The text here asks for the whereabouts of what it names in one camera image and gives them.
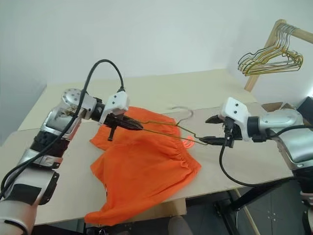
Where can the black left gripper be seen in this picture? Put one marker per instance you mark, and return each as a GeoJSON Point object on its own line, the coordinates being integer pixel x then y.
{"type": "Point", "coordinates": [115, 121]}

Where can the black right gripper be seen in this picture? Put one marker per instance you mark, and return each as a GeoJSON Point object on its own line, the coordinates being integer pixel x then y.
{"type": "Point", "coordinates": [231, 133]}

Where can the orange shorts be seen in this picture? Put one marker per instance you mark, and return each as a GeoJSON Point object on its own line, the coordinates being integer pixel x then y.
{"type": "Point", "coordinates": [146, 166]}

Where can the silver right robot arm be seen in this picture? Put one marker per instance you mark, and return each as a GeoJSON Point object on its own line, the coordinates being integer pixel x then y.
{"type": "Point", "coordinates": [283, 122]}

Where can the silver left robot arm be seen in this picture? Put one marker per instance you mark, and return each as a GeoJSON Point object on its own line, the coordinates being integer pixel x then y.
{"type": "Point", "coordinates": [46, 127]}

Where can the brown cardboard box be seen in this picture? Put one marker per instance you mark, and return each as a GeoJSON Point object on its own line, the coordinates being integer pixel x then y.
{"type": "Point", "coordinates": [271, 105]}

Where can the wooden clothes rack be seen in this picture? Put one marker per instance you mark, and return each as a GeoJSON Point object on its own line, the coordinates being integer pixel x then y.
{"type": "Point", "coordinates": [254, 82]}

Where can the brown cardboard sheet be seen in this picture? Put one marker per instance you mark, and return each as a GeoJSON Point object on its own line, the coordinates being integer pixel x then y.
{"type": "Point", "coordinates": [73, 171]}

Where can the wooden stick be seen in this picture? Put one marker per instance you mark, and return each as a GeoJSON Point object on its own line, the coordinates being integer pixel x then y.
{"type": "Point", "coordinates": [247, 213]}

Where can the black object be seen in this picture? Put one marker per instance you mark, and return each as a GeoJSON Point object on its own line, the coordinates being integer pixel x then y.
{"type": "Point", "coordinates": [305, 110]}

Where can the beige rounded shape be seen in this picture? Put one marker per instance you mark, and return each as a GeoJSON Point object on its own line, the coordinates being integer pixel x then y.
{"type": "Point", "coordinates": [179, 226]}

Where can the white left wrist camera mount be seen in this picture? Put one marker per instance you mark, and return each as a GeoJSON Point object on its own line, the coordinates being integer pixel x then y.
{"type": "Point", "coordinates": [118, 100]}

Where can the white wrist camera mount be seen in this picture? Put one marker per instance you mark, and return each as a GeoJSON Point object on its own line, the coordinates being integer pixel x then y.
{"type": "Point", "coordinates": [118, 100]}
{"type": "Point", "coordinates": [234, 105]}

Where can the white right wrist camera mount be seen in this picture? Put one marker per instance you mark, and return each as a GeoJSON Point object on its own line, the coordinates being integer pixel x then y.
{"type": "Point", "coordinates": [234, 105]}

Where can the black metal table frame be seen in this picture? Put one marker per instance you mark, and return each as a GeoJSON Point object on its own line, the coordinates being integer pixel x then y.
{"type": "Point", "coordinates": [256, 193]}

